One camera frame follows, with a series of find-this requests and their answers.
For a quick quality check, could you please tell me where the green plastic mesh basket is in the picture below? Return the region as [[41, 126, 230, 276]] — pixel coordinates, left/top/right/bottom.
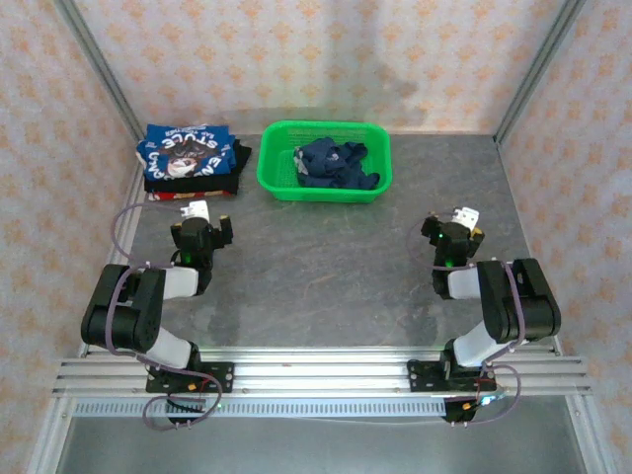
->
[[256, 119, 394, 204]]

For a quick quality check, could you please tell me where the navy blue t-shirt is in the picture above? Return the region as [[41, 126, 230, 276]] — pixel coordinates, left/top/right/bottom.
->
[[293, 138, 381, 191]]

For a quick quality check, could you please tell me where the stack of folded shirts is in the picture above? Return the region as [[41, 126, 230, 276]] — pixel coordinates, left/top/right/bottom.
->
[[143, 137, 253, 197]]

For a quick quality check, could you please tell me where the folded red t-shirt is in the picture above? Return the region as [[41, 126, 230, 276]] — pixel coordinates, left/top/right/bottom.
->
[[146, 190, 233, 202]]

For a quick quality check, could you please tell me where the folded blue printed t-shirt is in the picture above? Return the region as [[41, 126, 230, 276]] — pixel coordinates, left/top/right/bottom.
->
[[136, 122, 234, 182]]

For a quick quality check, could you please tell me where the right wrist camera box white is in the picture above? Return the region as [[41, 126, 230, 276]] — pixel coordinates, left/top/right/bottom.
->
[[451, 206, 481, 229]]

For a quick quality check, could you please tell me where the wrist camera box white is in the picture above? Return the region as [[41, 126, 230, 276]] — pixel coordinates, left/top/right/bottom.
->
[[179, 199, 212, 222], [451, 206, 481, 229]]

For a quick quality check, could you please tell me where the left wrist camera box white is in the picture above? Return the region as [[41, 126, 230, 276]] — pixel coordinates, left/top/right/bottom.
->
[[179, 199, 212, 222]]

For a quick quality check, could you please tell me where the aluminium table edge rail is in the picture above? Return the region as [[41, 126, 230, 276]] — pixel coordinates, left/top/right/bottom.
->
[[76, 140, 149, 359], [493, 137, 564, 356]]

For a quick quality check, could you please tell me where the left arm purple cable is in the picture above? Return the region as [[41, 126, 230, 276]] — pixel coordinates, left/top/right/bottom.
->
[[91, 201, 224, 431]]

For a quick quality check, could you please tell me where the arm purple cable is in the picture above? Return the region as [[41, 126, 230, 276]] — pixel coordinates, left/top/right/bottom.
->
[[405, 209, 523, 427], [91, 201, 224, 431]]

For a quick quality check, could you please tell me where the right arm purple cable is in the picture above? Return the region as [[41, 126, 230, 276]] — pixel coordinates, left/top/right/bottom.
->
[[405, 209, 523, 427]]

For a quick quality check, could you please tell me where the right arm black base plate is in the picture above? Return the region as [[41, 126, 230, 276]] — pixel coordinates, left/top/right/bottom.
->
[[407, 359, 497, 395]]

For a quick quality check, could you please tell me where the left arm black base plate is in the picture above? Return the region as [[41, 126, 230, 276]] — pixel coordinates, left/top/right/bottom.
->
[[145, 361, 235, 395]]

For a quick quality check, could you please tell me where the aluminium rail beam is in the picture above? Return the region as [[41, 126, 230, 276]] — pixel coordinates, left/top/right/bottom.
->
[[51, 348, 592, 396]]

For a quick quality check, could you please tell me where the aluminium frame post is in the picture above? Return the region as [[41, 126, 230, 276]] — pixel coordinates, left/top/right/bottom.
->
[[493, 0, 589, 144], [52, 0, 148, 144]]

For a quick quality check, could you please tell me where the slotted grey cable duct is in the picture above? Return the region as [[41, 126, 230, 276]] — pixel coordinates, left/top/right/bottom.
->
[[72, 398, 448, 417]]

